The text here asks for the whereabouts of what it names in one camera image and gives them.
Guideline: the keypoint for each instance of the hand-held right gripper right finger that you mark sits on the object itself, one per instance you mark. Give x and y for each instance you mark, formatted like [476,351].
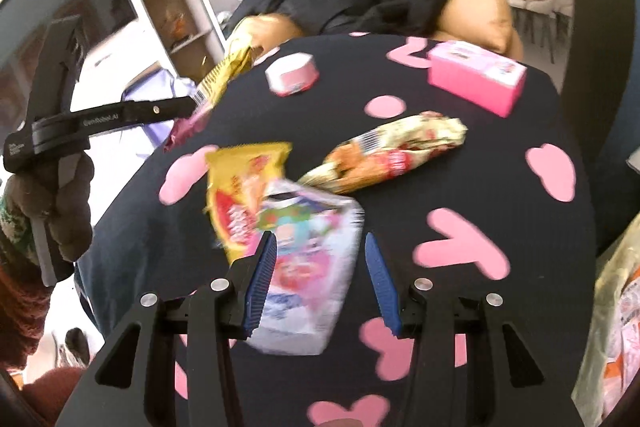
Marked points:
[382,282]

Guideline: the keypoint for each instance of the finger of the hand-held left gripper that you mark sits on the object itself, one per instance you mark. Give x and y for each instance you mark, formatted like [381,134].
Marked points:
[165,111]

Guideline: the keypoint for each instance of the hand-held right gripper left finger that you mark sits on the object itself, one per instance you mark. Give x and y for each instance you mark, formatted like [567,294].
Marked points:
[260,277]

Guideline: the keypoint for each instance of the pink white snack packet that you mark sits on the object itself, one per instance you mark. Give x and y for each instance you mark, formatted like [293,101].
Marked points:
[315,277]

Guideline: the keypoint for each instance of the gold foil snack wrapper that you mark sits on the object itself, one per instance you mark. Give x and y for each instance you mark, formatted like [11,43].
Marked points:
[220,77]

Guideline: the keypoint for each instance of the yellowish plastic bag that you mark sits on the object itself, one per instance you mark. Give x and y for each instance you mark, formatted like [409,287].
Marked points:
[620,322]

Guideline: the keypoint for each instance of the person's left forearm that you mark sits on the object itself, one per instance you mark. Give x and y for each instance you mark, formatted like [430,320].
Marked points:
[20,307]

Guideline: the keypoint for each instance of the person's left hand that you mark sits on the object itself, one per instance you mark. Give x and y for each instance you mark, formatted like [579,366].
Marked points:
[75,217]

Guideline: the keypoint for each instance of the purple cloth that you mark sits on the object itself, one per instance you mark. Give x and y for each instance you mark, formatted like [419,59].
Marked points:
[165,84]

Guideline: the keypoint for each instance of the white low cabinet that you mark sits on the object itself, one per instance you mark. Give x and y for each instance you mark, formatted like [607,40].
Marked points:
[110,62]

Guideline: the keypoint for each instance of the yellow orange snack packet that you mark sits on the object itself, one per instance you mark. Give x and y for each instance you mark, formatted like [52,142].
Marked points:
[240,192]

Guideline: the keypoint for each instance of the golden shelf ornament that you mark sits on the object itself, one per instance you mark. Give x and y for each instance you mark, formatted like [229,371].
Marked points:
[177,21]

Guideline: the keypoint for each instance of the black pink print tablecloth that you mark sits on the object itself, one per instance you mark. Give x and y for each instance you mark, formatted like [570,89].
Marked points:
[450,187]

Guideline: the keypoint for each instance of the long beige snack packet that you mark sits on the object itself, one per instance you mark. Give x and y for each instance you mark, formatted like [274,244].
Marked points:
[385,152]

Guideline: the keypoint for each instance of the small pink round cup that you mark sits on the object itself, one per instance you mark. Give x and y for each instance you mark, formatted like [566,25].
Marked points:
[292,74]

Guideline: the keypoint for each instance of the dark shoe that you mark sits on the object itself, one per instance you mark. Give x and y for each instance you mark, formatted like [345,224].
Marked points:
[77,344]

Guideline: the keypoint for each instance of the pink plastic box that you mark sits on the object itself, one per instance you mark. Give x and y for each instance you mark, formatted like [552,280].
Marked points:
[470,84]

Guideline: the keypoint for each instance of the person's reddish brown clothing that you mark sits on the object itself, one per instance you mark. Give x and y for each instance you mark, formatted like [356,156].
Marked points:
[50,394]

